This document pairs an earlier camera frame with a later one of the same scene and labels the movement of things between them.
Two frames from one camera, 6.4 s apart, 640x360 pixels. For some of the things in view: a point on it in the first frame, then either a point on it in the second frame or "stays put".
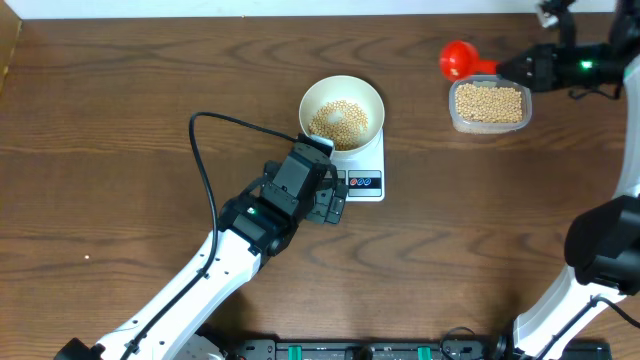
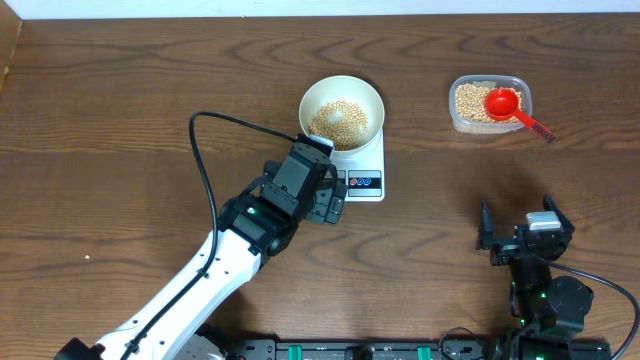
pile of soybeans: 488,103 stays put
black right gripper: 545,67 -> 486,240
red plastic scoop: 459,59 -> 503,104
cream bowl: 346,109 stays put
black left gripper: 323,194 stays put
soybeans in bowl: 343,122 stays put
